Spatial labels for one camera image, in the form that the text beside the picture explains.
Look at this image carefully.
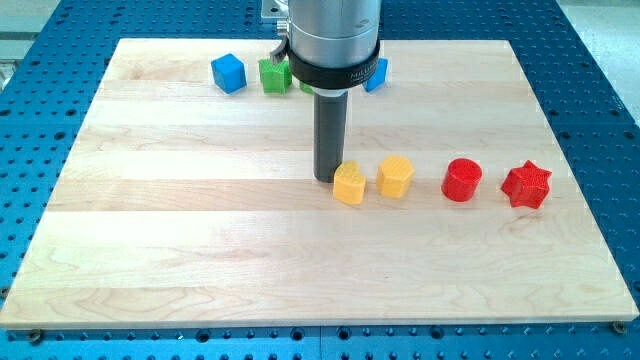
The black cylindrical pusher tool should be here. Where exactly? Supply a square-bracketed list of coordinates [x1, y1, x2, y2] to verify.
[313, 91, 348, 183]

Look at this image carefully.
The blue block behind arm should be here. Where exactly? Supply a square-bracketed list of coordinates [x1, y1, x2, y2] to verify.
[363, 58, 388, 92]

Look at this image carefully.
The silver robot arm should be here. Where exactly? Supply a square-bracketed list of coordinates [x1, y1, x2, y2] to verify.
[265, 0, 381, 97]

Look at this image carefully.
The yellow hexagon block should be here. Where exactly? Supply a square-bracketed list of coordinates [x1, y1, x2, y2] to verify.
[376, 155, 415, 198]

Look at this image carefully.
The blue perforated table plate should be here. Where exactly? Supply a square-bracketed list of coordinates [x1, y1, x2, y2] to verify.
[1, 1, 639, 359]

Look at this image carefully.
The green star block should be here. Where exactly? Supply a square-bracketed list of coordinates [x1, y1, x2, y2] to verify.
[258, 59, 292, 94]

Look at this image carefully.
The blue cube block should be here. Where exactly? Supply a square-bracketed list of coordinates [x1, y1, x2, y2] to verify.
[211, 53, 247, 94]

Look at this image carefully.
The red star block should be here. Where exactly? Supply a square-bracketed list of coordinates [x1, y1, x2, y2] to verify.
[501, 160, 552, 209]

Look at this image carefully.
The wooden board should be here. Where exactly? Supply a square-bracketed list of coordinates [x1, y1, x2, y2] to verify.
[1, 38, 638, 330]

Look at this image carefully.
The yellow heart block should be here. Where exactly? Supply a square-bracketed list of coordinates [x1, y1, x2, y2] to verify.
[332, 160, 366, 205]

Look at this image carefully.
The red cylinder block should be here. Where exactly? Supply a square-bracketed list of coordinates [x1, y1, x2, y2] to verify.
[441, 158, 483, 202]

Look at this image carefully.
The green block behind arm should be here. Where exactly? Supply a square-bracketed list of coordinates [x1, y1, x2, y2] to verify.
[299, 81, 314, 94]

